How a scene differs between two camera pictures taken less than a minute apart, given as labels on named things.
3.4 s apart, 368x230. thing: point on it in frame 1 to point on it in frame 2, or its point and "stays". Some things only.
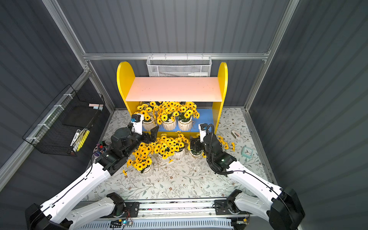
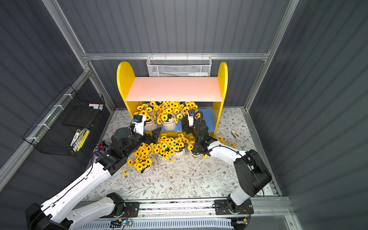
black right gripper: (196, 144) to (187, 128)
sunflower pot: (187, 110) stays
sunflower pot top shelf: (221, 139) stays
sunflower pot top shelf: (164, 148) stays
